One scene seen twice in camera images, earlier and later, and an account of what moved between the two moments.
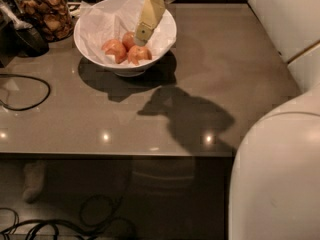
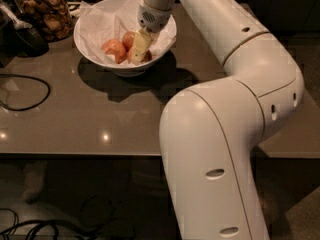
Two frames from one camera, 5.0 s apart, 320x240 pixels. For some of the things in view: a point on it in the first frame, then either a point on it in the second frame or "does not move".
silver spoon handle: x=13 y=20 does not move
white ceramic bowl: x=105 y=32 does not move
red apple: x=128 y=40 does not move
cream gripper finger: x=152 y=12 → x=142 y=42
